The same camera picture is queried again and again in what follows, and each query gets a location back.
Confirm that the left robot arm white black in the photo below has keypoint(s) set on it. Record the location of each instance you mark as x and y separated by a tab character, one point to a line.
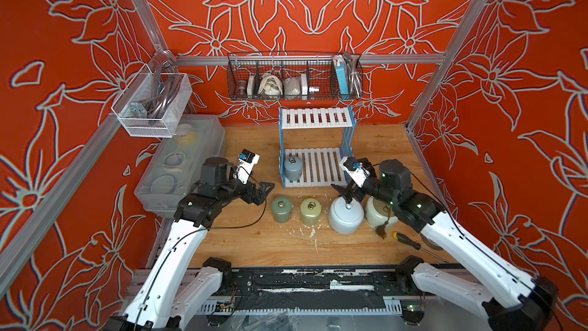
161	304

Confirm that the small green tea canister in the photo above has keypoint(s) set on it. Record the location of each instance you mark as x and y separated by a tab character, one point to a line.
281	208

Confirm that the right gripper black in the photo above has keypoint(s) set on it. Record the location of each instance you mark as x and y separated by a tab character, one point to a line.
354	189

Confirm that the beige cloth in basket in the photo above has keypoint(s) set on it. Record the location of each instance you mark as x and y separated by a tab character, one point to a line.
270	86

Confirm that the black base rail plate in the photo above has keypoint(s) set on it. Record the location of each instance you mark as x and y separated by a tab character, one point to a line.
315	291

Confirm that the small blue tea canister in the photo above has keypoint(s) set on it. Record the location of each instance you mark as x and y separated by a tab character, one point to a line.
293	168

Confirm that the yellow black screwdriver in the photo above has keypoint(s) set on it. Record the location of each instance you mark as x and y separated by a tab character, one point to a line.
403	239

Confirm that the blue white slatted shelf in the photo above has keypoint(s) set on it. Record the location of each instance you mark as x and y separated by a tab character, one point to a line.
320	138

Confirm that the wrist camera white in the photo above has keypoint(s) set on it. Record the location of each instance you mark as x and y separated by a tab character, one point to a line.
355	169
245	165

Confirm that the clear plastic storage box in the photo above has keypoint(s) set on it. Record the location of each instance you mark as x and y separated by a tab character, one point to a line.
177	163

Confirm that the tape roll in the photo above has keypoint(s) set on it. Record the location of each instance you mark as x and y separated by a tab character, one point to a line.
430	244

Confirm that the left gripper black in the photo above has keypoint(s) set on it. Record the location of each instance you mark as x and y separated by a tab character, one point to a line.
261	193

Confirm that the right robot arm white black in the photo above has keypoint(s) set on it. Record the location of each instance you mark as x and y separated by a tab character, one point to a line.
503	295

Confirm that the small yellow-green tea canister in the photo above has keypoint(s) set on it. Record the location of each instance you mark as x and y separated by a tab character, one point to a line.
310	211

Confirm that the clear mesh wall basket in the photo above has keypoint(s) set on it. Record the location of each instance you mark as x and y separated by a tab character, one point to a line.
153	104

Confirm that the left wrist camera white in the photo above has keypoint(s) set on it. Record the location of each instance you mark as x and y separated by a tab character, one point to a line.
245	165

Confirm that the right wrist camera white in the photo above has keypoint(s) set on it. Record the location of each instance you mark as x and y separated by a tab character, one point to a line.
355	169

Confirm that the black wire wall basket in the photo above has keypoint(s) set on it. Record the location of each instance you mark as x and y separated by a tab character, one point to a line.
306	76

